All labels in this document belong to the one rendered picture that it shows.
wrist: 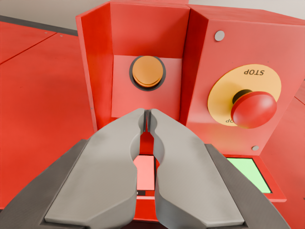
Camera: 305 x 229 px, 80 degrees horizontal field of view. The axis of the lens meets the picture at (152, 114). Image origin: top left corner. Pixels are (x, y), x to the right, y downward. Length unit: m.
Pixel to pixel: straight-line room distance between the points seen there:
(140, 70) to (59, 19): 0.83
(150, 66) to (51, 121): 0.24
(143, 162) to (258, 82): 0.15
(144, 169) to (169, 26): 0.17
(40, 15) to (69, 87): 0.62
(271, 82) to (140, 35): 0.15
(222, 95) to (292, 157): 0.34
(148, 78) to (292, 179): 0.34
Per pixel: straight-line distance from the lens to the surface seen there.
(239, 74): 0.19
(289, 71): 0.22
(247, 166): 0.26
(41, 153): 0.34
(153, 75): 0.23
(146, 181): 0.21
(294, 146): 0.56
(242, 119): 0.19
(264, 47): 0.19
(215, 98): 0.20
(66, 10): 1.02
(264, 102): 0.18
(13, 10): 1.12
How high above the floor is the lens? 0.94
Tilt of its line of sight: 54 degrees down
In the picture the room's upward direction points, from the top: 179 degrees clockwise
